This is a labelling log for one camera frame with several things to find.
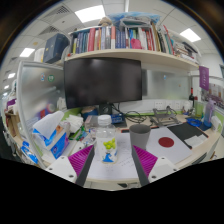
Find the purple hanging banner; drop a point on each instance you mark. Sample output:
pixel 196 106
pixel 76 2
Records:
pixel 204 78

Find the handwritten white paper sheet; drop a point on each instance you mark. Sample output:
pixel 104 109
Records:
pixel 125 160

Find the white tissue pile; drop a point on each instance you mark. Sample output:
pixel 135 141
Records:
pixel 75 122

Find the wall shelf with books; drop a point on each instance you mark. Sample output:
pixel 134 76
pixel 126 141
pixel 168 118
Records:
pixel 133 55

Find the clear plastic water bottle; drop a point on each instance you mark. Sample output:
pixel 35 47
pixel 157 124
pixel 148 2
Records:
pixel 106 140

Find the clear plastic box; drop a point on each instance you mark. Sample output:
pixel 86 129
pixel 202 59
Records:
pixel 90 121

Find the frosted desk partition panel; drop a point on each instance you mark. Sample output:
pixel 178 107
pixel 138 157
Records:
pixel 35 96

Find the grey cup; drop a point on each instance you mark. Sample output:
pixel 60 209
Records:
pixel 140 135

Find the black desk mat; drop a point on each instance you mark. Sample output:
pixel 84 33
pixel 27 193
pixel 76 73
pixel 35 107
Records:
pixel 181 130

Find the folded white paper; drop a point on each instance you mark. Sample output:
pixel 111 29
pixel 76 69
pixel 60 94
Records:
pixel 194 141

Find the blue tissue box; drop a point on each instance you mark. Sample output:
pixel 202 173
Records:
pixel 56 143

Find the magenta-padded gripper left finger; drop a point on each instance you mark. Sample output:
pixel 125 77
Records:
pixel 61 166

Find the colourful wall poster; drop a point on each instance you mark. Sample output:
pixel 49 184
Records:
pixel 213 95

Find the white soft pack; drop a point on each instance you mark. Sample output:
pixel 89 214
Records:
pixel 216 124

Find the small blue box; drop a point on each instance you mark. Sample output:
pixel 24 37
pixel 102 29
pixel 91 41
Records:
pixel 117 119

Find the purple drinking bottle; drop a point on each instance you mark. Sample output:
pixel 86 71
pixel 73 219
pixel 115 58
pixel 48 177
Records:
pixel 209 113

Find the black computer monitor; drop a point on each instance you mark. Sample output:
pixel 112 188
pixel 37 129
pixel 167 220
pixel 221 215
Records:
pixel 101 81

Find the dark wine bottle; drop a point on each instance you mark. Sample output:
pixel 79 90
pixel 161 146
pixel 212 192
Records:
pixel 191 97

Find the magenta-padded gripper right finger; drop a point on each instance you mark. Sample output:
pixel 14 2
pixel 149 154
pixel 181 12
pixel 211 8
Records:
pixel 161 166

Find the grey metal laptop stand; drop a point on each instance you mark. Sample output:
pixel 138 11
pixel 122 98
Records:
pixel 165 118

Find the flat round red coaster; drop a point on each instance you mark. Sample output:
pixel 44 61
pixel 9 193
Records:
pixel 166 142

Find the dark blue box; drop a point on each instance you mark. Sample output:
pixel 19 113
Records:
pixel 55 48

